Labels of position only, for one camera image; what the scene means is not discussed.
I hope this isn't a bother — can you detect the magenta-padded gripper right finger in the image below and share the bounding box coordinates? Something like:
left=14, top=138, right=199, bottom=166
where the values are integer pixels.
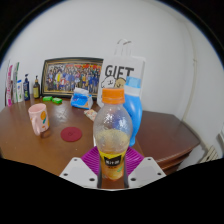
left=123, top=146, right=167, bottom=189

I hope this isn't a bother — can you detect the tall green-white box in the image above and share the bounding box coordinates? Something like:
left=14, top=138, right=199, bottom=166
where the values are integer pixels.
left=12, top=61, right=21, bottom=104

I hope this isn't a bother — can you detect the dark blue pump bottle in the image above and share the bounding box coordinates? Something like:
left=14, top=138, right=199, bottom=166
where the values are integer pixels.
left=22, top=73, right=31, bottom=102

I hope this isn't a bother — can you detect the amber pump bottle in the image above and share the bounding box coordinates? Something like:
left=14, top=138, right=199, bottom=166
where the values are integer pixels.
left=32, top=75, right=41, bottom=99

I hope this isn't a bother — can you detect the round red coaster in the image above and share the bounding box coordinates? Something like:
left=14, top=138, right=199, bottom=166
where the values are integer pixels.
left=60, top=126, right=83, bottom=143

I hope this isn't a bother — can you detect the framed group photo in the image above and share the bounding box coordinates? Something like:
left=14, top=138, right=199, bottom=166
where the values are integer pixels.
left=41, top=57, right=104, bottom=99

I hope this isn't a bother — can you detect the tall pink-white box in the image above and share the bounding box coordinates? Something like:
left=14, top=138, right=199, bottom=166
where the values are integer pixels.
left=5, top=63, right=14, bottom=108

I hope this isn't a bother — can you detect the white radiator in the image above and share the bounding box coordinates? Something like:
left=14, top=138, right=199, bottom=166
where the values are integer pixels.
left=199, top=144, right=221, bottom=164

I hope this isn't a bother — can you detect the pink mug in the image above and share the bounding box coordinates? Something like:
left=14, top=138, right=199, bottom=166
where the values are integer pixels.
left=27, top=102, right=51, bottom=136

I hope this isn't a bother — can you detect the white printed paper bag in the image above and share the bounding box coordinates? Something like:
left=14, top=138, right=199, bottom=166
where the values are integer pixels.
left=96, top=38, right=147, bottom=104

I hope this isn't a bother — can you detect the orange-capped juice bottle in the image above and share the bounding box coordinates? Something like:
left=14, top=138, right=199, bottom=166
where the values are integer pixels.
left=92, top=87, right=134, bottom=182

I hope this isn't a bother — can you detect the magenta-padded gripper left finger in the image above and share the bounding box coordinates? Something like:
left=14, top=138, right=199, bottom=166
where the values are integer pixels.
left=59, top=145, right=102, bottom=190

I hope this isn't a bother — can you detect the blue detergent bottle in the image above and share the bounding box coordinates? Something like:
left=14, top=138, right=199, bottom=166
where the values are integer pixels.
left=122, top=76, right=144, bottom=148

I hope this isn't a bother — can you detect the small patterned snack packet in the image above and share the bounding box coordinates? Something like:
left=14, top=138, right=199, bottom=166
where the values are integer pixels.
left=83, top=108, right=98, bottom=122

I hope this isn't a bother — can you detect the white lotion bottle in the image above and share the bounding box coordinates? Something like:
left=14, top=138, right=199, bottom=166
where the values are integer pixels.
left=15, top=79, right=25, bottom=103

